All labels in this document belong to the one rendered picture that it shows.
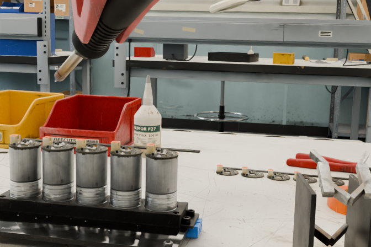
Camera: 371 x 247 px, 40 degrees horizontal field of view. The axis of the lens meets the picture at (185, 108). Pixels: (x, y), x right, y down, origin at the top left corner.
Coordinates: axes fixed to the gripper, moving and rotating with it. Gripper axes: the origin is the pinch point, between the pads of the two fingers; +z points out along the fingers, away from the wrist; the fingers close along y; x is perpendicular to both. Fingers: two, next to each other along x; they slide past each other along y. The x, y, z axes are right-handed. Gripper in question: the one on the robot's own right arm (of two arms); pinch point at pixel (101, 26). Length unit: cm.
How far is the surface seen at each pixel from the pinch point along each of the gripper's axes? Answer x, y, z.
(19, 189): -2.6, 2.5, 15.9
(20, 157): -3.8, 2.4, 13.6
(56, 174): -1.4, 0.3, 13.6
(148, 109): -16.7, -17.1, 20.3
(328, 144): -9.1, -43.5, 22.9
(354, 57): -203, -328, 133
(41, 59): -210, -77, 135
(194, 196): -0.4, -13.5, 18.0
